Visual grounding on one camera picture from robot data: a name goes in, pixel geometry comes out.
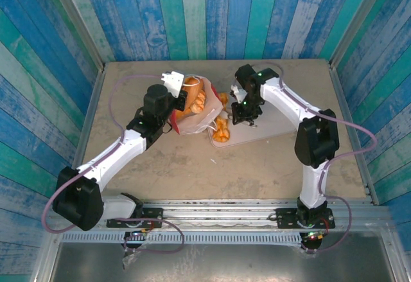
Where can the long golden baguette loaf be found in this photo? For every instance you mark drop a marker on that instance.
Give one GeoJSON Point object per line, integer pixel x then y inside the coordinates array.
{"type": "Point", "coordinates": [192, 91]}

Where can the long orange twisted bread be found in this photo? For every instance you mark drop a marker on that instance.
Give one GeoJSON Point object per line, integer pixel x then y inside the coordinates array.
{"type": "Point", "coordinates": [221, 131]}

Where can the red white paper bag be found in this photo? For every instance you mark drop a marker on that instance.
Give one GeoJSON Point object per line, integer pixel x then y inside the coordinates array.
{"type": "Point", "coordinates": [192, 124]}

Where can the short orange twisted bread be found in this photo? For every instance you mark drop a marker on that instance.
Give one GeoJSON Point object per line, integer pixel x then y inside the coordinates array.
{"type": "Point", "coordinates": [223, 99]}

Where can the pale pink plastic tray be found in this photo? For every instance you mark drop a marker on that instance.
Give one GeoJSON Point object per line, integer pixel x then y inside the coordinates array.
{"type": "Point", "coordinates": [273, 124]}

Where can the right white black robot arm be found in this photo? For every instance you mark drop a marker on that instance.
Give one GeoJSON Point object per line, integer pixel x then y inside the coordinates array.
{"type": "Point", "coordinates": [316, 140]}

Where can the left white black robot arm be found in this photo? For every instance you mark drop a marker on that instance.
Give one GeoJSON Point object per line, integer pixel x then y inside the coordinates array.
{"type": "Point", "coordinates": [112, 156]}

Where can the left small circuit board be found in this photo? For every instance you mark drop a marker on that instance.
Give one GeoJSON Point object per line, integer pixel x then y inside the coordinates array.
{"type": "Point", "coordinates": [139, 231]}

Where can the small circuit board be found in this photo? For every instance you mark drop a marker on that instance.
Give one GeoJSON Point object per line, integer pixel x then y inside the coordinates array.
{"type": "Point", "coordinates": [139, 231]}
{"type": "Point", "coordinates": [314, 235]}

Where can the right small circuit board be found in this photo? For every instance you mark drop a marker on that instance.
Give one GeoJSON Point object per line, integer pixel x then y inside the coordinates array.
{"type": "Point", "coordinates": [314, 235]}

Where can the grey steel sheet panel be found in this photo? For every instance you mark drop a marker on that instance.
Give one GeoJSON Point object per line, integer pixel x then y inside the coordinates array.
{"type": "Point", "coordinates": [224, 262]}

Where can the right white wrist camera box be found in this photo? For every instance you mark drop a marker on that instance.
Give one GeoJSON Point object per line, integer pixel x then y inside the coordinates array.
{"type": "Point", "coordinates": [238, 94]}

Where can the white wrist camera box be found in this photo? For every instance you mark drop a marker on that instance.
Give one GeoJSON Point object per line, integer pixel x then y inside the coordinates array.
{"type": "Point", "coordinates": [173, 83]}
{"type": "Point", "coordinates": [238, 94]}

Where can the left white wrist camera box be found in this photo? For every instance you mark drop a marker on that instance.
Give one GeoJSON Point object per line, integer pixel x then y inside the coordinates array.
{"type": "Point", "coordinates": [173, 83]}

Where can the aluminium table side rail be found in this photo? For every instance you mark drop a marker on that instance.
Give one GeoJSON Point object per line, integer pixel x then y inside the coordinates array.
{"type": "Point", "coordinates": [350, 118]}
{"type": "Point", "coordinates": [93, 108]}

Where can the aluminium mounting rail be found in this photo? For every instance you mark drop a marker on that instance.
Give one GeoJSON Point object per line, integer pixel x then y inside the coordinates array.
{"type": "Point", "coordinates": [218, 213]}

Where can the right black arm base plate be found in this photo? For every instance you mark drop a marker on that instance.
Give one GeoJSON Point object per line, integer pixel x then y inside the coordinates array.
{"type": "Point", "coordinates": [285, 219]}

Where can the aluminium frame post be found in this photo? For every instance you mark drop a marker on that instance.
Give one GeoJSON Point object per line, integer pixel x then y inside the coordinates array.
{"type": "Point", "coordinates": [353, 22]}
{"type": "Point", "coordinates": [77, 25]}

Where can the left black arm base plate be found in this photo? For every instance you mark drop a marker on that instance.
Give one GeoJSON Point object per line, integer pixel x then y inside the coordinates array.
{"type": "Point", "coordinates": [154, 217]}

